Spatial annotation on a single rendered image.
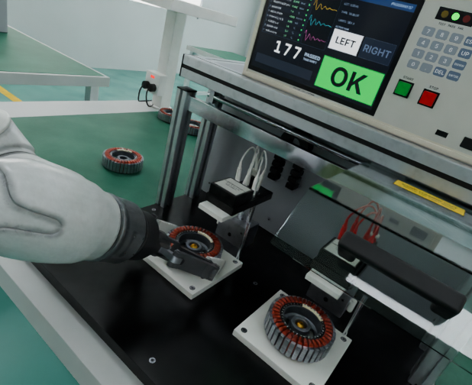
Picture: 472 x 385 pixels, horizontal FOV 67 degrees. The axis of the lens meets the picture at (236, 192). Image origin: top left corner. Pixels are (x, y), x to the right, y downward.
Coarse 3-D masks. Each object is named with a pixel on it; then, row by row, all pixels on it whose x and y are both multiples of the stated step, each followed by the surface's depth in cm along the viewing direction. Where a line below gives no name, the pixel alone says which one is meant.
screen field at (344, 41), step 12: (336, 36) 57; (348, 36) 56; (360, 36) 55; (336, 48) 58; (348, 48) 57; (360, 48) 56; (372, 48) 55; (384, 48) 54; (372, 60) 55; (384, 60) 54
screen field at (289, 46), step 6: (276, 42) 64; (282, 42) 63; (276, 48) 64; (282, 48) 63; (288, 48) 63; (294, 48) 62; (300, 48) 61; (282, 54) 64; (288, 54) 63; (294, 54) 62; (300, 54) 62
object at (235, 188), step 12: (228, 180) 72; (216, 192) 69; (228, 192) 67; (240, 192) 68; (252, 192) 70; (264, 192) 77; (204, 204) 69; (216, 204) 69; (228, 204) 67; (240, 204) 69; (252, 204) 72; (216, 216) 67; (228, 216) 68; (240, 216) 79; (252, 216) 77
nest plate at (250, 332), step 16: (256, 320) 59; (240, 336) 56; (256, 336) 56; (336, 336) 61; (256, 352) 55; (272, 352) 54; (336, 352) 58; (288, 368) 53; (304, 368) 53; (320, 368) 54; (304, 384) 51; (320, 384) 52
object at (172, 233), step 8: (168, 232) 69; (176, 232) 69; (184, 232) 70; (192, 232) 71; (200, 232) 71; (208, 232) 72; (184, 240) 71; (192, 240) 70; (200, 240) 72; (208, 240) 70; (216, 240) 70; (192, 248) 68; (200, 248) 68; (208, 248) 70; (216, 248) 68; (216, 256) 67
